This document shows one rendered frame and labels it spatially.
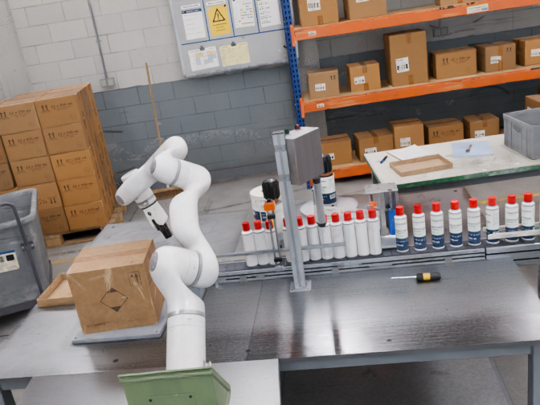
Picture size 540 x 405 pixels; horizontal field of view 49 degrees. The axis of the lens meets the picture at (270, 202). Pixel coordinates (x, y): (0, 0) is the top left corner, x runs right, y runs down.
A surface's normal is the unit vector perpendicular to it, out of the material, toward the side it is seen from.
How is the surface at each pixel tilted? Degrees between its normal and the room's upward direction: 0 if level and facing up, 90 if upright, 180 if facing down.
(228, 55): 86
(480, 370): 1
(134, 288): 90
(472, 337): 0
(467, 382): 1
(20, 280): 94
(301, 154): 90
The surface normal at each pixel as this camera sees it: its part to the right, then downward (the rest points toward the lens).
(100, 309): 0.03, 0.33
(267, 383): -0.15, -0.93
